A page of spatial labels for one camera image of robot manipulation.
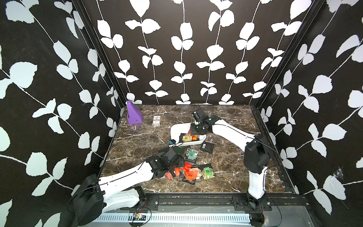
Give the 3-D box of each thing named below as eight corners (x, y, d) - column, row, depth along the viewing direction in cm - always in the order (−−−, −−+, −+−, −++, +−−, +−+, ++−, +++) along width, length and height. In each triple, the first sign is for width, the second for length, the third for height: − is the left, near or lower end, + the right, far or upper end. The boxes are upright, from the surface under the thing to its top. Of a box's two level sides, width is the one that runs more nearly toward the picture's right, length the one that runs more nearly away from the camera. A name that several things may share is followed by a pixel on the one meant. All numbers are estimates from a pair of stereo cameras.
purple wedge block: (130, 125, 109) (122, 108, 95) (130, 118, 114) (122, 101, 99) (143, 122, 111) (136, 105, 96) (142, 116, 116) (136, 99, 101)
